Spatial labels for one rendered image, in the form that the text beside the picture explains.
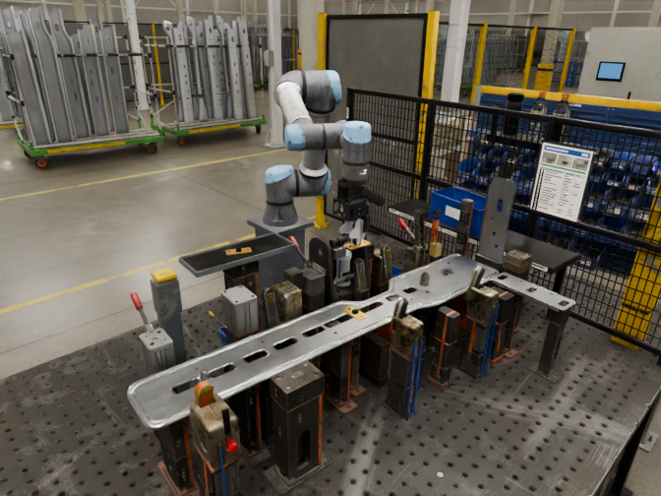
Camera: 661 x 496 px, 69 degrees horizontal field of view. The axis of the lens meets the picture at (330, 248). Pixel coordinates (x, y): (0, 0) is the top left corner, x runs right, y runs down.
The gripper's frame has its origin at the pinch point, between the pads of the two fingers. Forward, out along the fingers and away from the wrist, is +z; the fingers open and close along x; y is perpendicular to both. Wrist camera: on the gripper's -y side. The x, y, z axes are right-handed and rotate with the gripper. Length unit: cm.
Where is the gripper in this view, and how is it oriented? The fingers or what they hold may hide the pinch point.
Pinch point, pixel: (357, 239)
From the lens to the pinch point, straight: 147.2
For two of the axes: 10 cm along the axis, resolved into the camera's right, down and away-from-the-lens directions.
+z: -0.2, 9.0, 4.3
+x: 6.2, 3.5, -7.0
